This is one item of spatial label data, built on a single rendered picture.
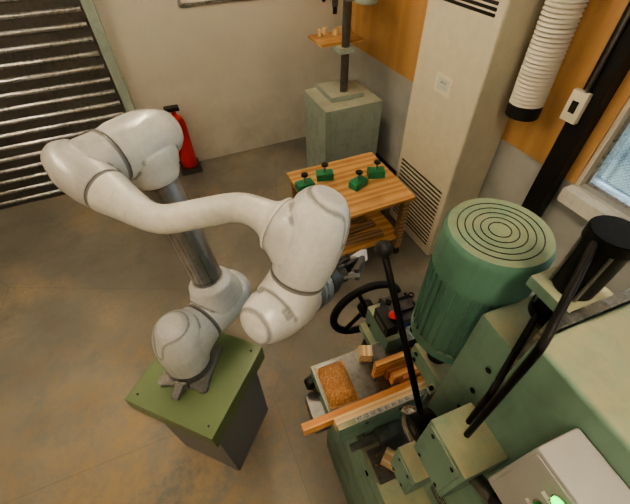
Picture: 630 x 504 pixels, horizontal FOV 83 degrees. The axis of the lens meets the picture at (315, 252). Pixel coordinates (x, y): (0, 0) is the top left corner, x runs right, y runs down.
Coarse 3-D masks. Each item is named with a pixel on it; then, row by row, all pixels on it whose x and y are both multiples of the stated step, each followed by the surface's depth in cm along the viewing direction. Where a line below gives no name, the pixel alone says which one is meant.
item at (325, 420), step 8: (400, 384) 98; (408, 384) 98; (384, 392) 96; (392, 392) 96; (360, 400) 95; (368, 400) 95; (376, 400) 95; (344, 408) 93; (352, 408) 93; (320, 416) 92; (328, 416) 92; (336, 416) 92; (304, 424) 91; (312, 424) 91; (320, 424) 91; (328, 424) 93; (304, 432) 90; (312, 432) 93
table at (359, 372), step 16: (368, 336) 116; (352, 352) 109; (384, 352) 108; (352, 368) 105; (368, 368) 105; (320, 384) 102; (368, 384) 102; (384, 384) 102; (400, 416) 100; (352, 432) 94
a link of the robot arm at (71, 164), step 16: (48, 144) 78; (64, 144) 77; (80, 144) 77; (96, 144) 77; (112, 144) 79; (48, 160) 75; (64, 160) 74; (80, 160) 74; (96, 160) 76; (112, 160) 78; (64, 176) 74; (80, 176) 73; (128, 176) 84; (64, 192) 76; (80, 192) 73
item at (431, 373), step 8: (416, 344) 92; (416, 352) 92; (424, 352) 90; (416, 360) 93; (424, 360) 89; (424, 368) 90; (432, 368) 87; (440, 368) 87; (448, 368) 87; (424, 376) 91; (432, 376) 87; (440, 376) 86; (440, 384) 84
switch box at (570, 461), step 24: (576, 432) 39; (528, 456) 40; (552, 456) 38; (576, 456) 37; (600, 456) 37; (504, 480) 45; (528, 480) 41; (552, 480) 37; (576, 480) 36; (600, 480) 36
